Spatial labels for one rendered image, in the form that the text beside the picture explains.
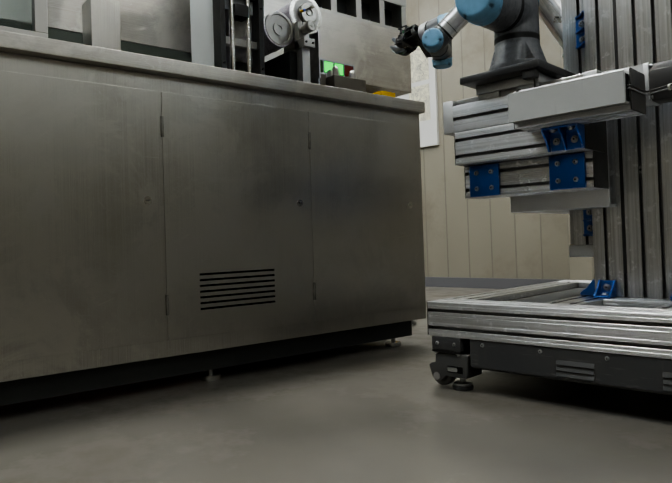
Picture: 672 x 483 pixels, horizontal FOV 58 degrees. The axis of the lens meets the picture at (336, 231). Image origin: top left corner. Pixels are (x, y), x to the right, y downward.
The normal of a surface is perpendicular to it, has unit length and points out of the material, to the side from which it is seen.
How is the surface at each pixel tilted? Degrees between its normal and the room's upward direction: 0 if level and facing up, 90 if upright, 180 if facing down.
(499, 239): 90
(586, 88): 90
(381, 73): 90
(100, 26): 90
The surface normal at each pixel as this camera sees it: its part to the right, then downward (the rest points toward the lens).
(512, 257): -0.70, 0.01
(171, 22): 0.62, -0.04
